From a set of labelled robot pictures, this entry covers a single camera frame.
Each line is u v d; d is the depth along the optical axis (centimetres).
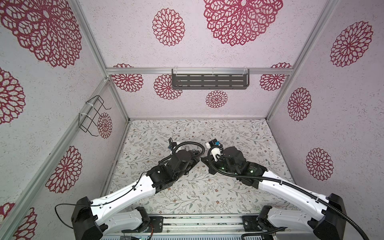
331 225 38
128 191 45
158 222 74
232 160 55
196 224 75
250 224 72
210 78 94
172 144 65
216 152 64
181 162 51
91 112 78
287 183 47
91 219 38
